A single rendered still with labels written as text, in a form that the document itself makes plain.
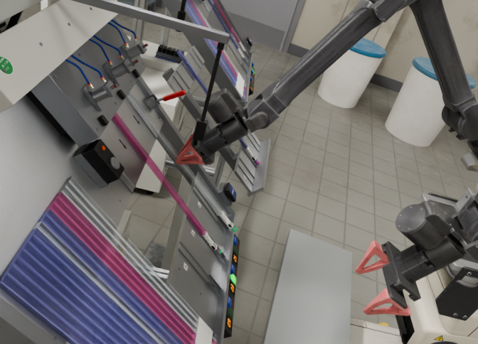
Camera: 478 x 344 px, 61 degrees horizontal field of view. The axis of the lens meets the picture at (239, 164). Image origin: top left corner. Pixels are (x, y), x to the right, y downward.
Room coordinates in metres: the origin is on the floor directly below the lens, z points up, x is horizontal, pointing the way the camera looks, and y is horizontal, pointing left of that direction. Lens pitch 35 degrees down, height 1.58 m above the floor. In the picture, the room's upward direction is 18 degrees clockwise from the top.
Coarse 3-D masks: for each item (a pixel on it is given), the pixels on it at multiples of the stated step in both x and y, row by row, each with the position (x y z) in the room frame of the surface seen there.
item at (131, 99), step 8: (128, 96) 0.83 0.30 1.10; (136, 104) 0.83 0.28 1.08; (144, 112) 0.85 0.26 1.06; (144, 120) 0.84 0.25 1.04; (152, 128) 0.84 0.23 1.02; (160, 136) 0.85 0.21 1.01; (168, 144) 0.85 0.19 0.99; (176, 152) 0.86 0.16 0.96; (184, 168) 0.86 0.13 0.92; (192, 176) 0.86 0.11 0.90; (200, 184) 0.87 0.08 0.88; (208, 200) 0.87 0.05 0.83; (216, 208) 0.87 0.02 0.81
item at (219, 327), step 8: (232, 216) 0.95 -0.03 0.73; (232, 232) 0.88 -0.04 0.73; (232, 240) 0.85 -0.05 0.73; (224, 248) 0.82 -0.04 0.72; (232, 248) 0.82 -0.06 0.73; (224, 264) 0.76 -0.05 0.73; (224, 272) 0.73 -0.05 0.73; (224, 280) 0.71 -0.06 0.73; (224, 288) 0.68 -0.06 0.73; (224, 296) 0.66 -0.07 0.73; (224, 304) 0.63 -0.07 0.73; (216, 312) 0.61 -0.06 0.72; (224, 312) 0.61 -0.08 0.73; (216, 320) 0.59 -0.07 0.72; (224, 320) 0.59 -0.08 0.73; (216, 328) 0.57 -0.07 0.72; (224, 328) 0.57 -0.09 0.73
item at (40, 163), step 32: (0, 128) 0.47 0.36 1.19; (32, 128) 0.52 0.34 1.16; (160, 128) 0.90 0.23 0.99; (0, 160) 0.43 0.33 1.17; (32, 160) 0.47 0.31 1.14; (64, 160) 0.53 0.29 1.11; (128, 160) 0.69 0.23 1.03; (0, 192) 0.39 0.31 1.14; (32, 192) 0.43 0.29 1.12; (96, 192) 0.54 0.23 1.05; (128, 192) 0.62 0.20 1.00; (0, 224) 0.35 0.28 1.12; (32, 224) 0.39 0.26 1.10; (0, 256) 0.32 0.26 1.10; (0, 288) 0.29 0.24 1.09; (32, 320) 0.29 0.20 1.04
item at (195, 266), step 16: (192, 192) 0.85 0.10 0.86; (208, 192) 0.94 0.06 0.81; (192, 208) 0.80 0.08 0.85; (208, 208) 0.88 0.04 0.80; (192, 224) 0.75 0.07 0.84; (208, 224) 0.83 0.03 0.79; (224, 224) 0.90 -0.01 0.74; (192, 240) 0.71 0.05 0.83; (224, 240) 0.85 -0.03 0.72; (176, 256) 0.62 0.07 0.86; (192, 256) 0.67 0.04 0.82; (208, 256) 0.73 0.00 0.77; (224, 256) 0.79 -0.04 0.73; (176, 272) 0.59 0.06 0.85; (192, 272) 0.63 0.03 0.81; (208, 272) 0.69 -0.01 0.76; (176, 288) 0.55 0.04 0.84; (192, 288) 0.60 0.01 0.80; (208, 288) 0.65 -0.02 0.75; (192, 304) 0.56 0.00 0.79; (208, 304) 0.61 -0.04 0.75; (208, 320) 0.57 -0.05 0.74
